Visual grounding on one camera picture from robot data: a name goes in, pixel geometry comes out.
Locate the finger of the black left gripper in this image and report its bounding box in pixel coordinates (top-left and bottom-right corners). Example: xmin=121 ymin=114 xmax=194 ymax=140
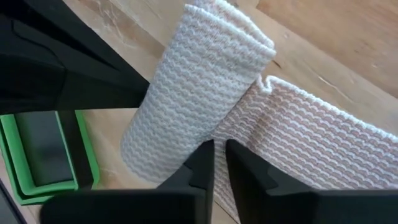
xmin=0 ymin=55 xmax=146 ymax=115
xmin=0 ymin=0 xmax=150 ymax=94

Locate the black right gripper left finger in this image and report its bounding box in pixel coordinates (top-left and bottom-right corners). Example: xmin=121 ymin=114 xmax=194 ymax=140
xmin=40 ymin=139 xmax=215 ymax=224

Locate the green black square tray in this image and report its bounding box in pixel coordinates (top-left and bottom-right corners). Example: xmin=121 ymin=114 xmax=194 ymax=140
xmin=0 ymin=110 xmax=100 ymax=206

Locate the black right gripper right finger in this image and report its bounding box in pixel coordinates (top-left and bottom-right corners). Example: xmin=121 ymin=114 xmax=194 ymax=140
xmin=225 ymin=139 xmax=398 ymax=224

